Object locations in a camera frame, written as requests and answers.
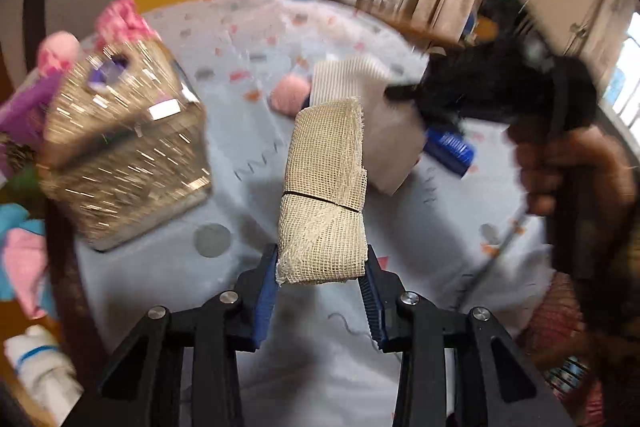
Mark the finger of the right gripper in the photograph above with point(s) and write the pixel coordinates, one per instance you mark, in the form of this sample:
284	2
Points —
450	150

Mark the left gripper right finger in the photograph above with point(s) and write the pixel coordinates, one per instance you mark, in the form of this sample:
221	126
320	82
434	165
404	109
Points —
456	369

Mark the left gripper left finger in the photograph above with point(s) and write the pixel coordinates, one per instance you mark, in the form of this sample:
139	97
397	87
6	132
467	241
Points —
140	385

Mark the white towel with blue band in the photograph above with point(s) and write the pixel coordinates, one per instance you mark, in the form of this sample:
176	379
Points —
44	370

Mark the beige mesh cloth roll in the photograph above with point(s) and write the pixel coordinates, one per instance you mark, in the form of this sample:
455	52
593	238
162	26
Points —
321	230

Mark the pink dishcloth roll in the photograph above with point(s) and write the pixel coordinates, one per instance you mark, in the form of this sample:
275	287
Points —
290	95

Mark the blue plush bear toy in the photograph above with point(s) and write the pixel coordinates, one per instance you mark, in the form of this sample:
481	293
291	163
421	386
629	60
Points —
24	263

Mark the person's right hand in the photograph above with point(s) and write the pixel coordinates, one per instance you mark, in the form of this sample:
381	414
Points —
586	154

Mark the white soap bar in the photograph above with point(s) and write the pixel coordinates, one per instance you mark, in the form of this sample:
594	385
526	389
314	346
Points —
393	133

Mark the wicker chair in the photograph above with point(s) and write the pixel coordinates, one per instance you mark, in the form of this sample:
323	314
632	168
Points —
555	340

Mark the patterned white tablecloth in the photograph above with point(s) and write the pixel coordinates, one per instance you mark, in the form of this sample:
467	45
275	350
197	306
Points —
318	365

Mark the wooden side table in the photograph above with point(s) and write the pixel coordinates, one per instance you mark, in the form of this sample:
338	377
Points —
417	34

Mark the gold metal tin tray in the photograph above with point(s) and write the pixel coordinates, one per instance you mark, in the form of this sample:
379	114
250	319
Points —
72	325

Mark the ornate silver tissue box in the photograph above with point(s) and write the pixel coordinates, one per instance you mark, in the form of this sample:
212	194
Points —
124	146

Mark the purple snack box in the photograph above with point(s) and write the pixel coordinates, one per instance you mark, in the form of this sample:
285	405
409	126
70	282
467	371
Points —
24	115

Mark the pink spotted plush toy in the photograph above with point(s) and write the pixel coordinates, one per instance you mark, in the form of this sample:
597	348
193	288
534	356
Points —
119	22

